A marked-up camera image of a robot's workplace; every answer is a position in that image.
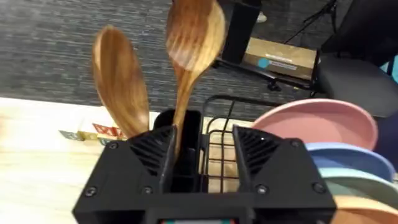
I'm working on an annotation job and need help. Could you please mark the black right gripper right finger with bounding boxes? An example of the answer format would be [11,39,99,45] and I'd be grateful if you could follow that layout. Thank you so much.
[232,124,338,224]

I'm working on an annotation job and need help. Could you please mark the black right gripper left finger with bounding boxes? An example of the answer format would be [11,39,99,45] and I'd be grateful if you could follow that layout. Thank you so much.
[72,124,178,224]

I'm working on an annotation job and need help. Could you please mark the wooden spoon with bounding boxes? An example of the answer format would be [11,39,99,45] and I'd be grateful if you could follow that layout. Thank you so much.
[165,0,226,161]
[91,25,150,139]

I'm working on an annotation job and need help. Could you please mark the toy blocks heap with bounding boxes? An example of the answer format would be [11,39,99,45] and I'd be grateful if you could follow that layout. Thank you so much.
[58,122,128,146]

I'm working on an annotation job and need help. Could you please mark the pink plate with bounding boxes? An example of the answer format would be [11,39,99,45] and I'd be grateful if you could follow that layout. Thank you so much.
[251,98,379,151]

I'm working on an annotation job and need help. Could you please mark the blue plate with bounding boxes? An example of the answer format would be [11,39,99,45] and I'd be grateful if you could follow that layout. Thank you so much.
[304,142,396,182]

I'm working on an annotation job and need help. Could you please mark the black cutlery holder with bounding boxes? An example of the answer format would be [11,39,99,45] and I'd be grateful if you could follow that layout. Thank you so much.
[153,108,203,194]

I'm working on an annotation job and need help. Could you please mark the pale green plate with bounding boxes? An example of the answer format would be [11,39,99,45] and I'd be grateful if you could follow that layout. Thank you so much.
[318,167,398,210]

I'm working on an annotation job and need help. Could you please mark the orange plate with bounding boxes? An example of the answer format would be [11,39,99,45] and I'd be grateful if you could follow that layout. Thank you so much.
[330,195,398,224]

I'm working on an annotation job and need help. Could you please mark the cardboard box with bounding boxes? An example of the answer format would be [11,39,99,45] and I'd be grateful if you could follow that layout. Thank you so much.
[241,37,318,81]

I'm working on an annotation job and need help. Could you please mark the black office chair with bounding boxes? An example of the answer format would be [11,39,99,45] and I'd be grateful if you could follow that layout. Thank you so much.
[313,0,398,118]

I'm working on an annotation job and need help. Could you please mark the black wire dish rack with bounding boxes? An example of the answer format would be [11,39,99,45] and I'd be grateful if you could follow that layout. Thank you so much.
[198,94,282,194]

